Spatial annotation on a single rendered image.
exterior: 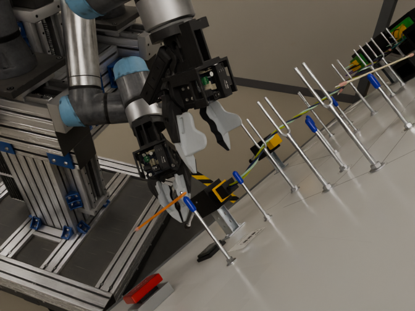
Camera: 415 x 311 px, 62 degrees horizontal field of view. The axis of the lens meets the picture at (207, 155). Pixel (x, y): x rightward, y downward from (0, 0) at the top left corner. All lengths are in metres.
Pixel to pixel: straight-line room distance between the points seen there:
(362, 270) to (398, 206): 0.07
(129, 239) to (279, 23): 2.12
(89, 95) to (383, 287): 0.75
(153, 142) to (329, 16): 2.51
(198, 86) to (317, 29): 2.62
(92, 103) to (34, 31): 0.48
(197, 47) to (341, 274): 0.33
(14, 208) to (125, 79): 1.45
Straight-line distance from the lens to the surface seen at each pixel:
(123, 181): 2.01
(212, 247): 0.56
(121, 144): 2.67
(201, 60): 0.48
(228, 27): 3.20
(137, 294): 0.52
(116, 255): 1.69
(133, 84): 0.74
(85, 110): 0.85
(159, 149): 0.66
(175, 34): 0.49
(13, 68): 1.05
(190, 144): 0.51
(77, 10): 0.61
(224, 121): 0.56
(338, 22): 3.05
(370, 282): 0.22
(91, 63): 0.88
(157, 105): 0.73
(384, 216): 0.29
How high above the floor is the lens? 1.58
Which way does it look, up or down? 39 degrees down
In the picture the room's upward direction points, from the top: straight up
